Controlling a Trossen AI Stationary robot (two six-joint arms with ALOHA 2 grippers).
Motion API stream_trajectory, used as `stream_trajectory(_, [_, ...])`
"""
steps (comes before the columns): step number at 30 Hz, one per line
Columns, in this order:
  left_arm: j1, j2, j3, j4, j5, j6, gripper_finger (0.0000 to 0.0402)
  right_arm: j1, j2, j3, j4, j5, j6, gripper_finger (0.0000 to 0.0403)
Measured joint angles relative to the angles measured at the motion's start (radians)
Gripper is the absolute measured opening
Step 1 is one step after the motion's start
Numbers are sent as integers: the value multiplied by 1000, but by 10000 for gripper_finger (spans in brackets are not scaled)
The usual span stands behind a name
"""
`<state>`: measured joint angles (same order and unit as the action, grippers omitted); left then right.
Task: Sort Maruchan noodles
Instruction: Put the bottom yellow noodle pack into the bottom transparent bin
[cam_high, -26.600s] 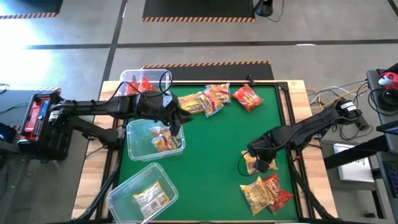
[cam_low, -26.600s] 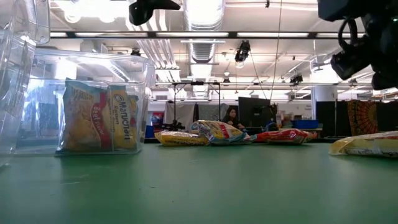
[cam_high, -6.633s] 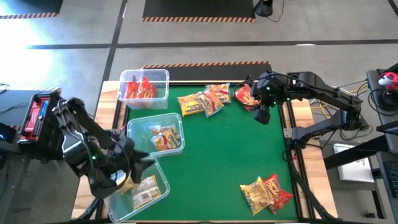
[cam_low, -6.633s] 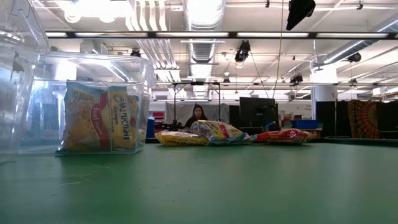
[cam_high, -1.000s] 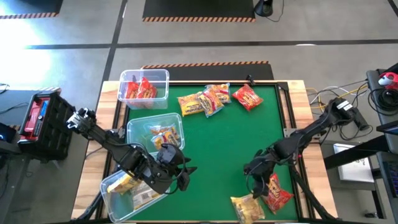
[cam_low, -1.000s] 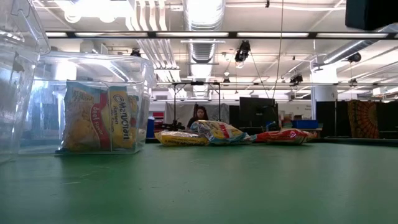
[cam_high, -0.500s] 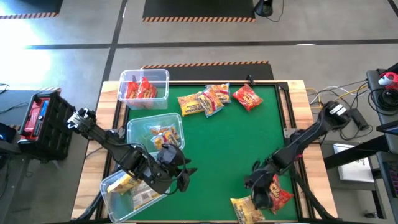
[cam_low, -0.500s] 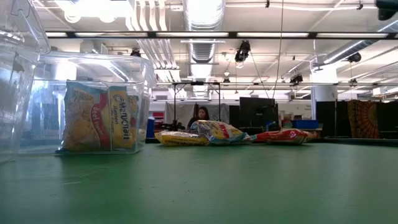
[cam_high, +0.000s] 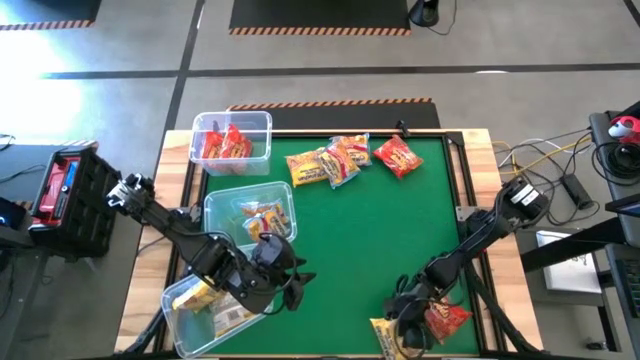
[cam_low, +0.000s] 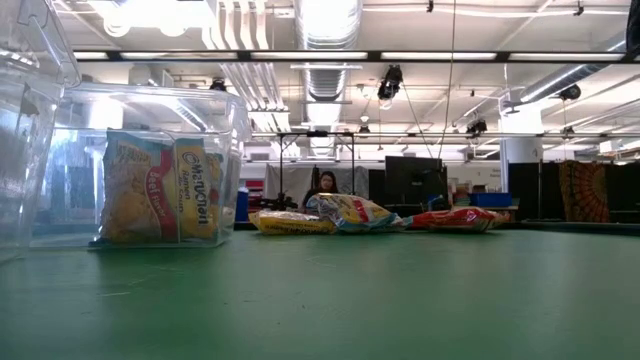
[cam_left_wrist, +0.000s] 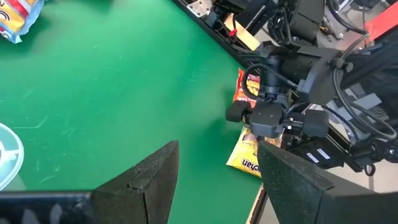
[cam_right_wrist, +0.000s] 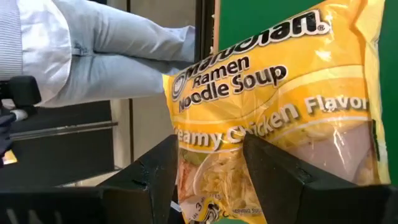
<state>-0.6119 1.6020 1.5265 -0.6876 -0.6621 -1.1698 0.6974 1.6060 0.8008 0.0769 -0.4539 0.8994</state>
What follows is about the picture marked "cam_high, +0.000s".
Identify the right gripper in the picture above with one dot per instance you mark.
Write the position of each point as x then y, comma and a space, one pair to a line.
407, 315

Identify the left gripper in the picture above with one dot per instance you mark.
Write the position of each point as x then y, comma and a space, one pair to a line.
265, 287

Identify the yellow chicken ramen packet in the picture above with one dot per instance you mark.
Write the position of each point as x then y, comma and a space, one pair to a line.
197, 296
305, 169
230, 314
387, 340

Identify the red spicy chicken noodle packet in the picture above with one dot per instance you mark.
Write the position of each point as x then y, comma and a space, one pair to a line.
212, 146
397, 156
236, 144
447, 317

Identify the clear plastic container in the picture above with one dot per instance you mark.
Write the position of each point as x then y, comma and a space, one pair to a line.
195, 335
220, 225
260, 125

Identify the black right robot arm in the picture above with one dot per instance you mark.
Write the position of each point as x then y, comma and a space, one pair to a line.
465, 245

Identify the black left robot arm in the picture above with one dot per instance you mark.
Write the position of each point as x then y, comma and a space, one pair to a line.
175, 230

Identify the white board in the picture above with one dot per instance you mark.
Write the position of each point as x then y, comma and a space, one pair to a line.
570, 265

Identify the black diagonal bar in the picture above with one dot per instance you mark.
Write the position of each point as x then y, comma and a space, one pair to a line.
565, 250

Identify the small black floor object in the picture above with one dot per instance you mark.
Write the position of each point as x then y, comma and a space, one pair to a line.
595, 345

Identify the black clamp hook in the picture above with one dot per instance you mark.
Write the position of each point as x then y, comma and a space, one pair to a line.
401, 127

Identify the black power brick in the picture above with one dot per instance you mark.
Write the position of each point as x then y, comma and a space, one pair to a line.
577, 192

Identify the black plastic crate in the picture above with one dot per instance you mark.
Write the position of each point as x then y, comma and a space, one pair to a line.
95, 210

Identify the black laptop keyboard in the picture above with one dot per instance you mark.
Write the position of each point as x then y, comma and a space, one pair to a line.
630, 285

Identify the red toolbox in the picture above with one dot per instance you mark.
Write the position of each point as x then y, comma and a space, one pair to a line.
55, 185

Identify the black side desk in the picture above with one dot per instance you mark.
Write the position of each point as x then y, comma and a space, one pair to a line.
597, 130

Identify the red and white object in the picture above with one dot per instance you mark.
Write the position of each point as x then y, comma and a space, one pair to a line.
622, 129

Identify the dark device with blue light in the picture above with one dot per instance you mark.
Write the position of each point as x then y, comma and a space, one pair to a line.
10, 220

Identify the black stand base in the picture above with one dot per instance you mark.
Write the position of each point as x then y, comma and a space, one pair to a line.
424, 12

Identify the silver metal bracket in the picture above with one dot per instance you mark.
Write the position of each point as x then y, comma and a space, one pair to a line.
464, 212

